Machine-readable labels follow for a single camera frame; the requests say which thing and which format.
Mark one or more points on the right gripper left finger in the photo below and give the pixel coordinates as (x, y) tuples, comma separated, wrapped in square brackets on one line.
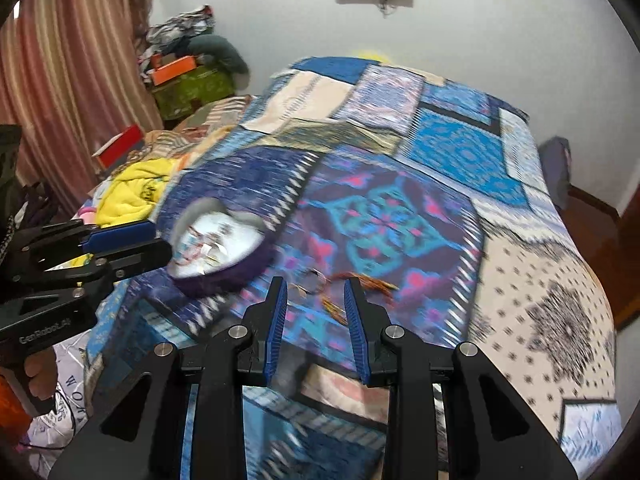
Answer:
[(259, 361)]

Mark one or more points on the blue patchwork bedspread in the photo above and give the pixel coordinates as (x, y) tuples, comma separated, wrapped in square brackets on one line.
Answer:
[(427, 185)]

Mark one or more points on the striped red curtain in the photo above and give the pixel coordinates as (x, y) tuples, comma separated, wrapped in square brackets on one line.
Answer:
[(70, 78)]

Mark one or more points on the orange shoe box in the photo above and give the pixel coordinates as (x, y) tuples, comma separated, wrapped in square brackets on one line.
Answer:
[(172, 70)]

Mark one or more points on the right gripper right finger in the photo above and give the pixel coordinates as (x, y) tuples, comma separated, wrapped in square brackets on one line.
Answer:
[(366, 323)]

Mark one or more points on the green covered side table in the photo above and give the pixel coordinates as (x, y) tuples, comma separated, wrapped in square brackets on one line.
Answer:
[(183, 95)]

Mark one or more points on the white printed papers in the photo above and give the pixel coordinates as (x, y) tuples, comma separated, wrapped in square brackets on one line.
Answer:
[(49, 434)]

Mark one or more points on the red white box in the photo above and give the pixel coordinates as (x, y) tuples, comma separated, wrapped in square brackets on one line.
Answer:
[(115, 151)]

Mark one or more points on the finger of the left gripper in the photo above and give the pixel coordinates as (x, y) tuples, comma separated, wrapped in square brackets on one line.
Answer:
[(115, 237), (132, 260)]

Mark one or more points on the striped beige blanket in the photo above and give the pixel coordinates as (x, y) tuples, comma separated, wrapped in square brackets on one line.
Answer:
[(193, 137)]

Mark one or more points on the person's left hand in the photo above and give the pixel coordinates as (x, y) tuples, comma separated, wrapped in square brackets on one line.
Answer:
[(42, 371)]

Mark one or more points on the yellow cartoon blanket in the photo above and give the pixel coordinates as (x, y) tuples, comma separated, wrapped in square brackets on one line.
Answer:
[(134, 193)]

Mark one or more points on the pile of clothes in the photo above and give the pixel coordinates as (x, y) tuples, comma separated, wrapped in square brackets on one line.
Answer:
[(190, 33)]

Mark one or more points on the purple heart jewelry box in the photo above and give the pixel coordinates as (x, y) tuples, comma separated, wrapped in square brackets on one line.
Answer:
[(216, 250)]

